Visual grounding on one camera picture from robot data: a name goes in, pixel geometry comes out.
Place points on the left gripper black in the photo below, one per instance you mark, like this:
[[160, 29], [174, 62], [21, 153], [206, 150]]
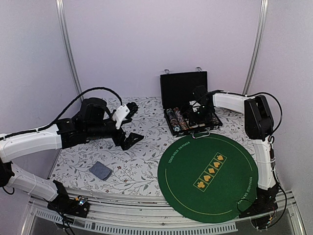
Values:
[[119, 141]]

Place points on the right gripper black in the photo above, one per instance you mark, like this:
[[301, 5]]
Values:
[[193, 120]]

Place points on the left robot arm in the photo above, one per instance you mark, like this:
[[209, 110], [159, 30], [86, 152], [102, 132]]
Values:
[[93, 121]]

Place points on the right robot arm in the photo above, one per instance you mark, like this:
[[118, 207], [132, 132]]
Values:
[[246, 120]]

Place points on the poker chip row far right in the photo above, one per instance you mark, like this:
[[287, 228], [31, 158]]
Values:
[[214, 119]]

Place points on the poker chip row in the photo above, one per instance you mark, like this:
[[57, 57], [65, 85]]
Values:
[[180, 119], [214, 119], [173, 120]]

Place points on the black poker chip case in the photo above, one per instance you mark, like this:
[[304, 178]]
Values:
[[176, 91]]

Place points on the poker chip row far left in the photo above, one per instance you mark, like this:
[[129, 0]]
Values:
[[173, 120]]

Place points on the blue grey folded cloth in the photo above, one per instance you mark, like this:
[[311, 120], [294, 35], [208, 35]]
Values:
[[101, 171]]

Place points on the green round poker mat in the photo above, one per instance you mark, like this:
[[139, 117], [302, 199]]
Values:
[[211, 179]]

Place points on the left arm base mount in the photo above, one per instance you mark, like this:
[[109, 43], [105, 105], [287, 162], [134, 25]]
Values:
[[63, 204]]

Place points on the right aluminium frame post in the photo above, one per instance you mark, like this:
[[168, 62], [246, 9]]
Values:
[[257, 45]]

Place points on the aluminium frame post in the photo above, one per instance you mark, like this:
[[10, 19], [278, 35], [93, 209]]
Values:
[[257, 45], [66, 40]]

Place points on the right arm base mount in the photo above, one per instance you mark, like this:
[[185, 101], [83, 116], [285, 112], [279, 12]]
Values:
[[264, 202]]

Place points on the left aluminium frame post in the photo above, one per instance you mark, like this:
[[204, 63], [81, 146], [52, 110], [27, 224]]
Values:
[[66, 40]]

